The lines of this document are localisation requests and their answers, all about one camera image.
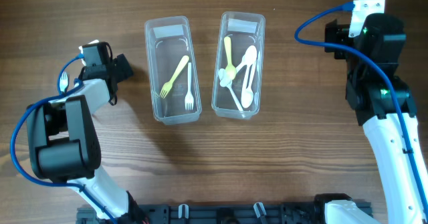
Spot cream plastic fork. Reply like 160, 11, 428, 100
160, 55, 189, 98

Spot small white fork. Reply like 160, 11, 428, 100
59, 72, 69, 94

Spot white fork diagonal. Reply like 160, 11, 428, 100
185, 62, 194, 111

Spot white spoon vertical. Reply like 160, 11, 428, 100
245, 45, 257, 66

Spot white spoon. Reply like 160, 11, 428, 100
218, 68, 243, 112
219, 55, 247, 87
241, 61, 257, 108

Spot yellow plastic spoon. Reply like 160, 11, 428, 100
224, 36, 237, 80

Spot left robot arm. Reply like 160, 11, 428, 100
23, 41, 149, 223

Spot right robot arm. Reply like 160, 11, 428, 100
324, 13, 427, 223

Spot left clear plastic container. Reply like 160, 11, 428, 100
145, 16, 202, 125

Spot clear plastic container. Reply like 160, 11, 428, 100
145, 16, 202, 125
211, 11, 265, 120

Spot right clear plastic container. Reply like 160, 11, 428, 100
211, 11, 265, 120

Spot right blue cable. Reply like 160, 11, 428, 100
294, 1, 428, 218

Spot blue cable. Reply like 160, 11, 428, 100
294, 1, 428, 218
9, 53, 118, 224

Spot left blue cable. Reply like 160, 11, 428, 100
9, 53, 118, 224

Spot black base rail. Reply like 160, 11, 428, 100
76, 202, 321, 224

